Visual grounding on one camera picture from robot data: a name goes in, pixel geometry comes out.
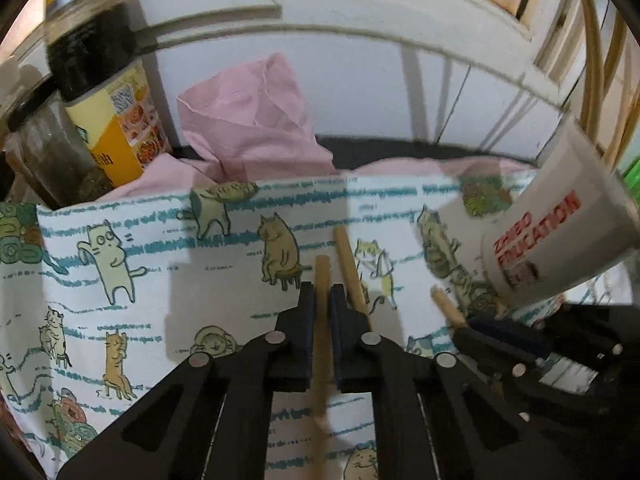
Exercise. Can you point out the cat print cloth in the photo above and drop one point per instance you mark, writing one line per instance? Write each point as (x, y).
(160, 270)

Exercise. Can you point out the green dish soap bottle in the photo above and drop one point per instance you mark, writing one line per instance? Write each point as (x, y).
(632, 172)

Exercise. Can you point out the pink cloth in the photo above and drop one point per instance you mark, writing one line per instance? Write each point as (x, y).
(240, 125)

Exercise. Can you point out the white steel-lined cup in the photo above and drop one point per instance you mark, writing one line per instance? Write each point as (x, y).
(555, 220)

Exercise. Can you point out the spice jar black lid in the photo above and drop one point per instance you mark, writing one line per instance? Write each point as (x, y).
(55, 160)

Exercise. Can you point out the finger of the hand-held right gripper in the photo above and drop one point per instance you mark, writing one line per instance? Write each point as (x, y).
(500, 341)
(590, 332)

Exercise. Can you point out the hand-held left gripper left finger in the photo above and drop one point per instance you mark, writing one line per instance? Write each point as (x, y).
(307, 325)

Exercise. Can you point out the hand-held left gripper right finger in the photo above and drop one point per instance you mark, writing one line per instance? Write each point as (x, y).
(340, 325)

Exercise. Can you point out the white window frame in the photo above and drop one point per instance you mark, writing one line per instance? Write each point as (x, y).
(350, 5)

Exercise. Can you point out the dark sauce bottle yellow label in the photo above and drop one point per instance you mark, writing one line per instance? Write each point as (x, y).
(100, 85)

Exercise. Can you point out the bunch of bamboo chopsticks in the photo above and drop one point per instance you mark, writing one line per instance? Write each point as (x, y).
(590, 60)

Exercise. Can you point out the single bamboo chopstick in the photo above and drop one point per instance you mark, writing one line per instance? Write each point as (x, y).
(322, 285)
(447, 307)
(348, 265)

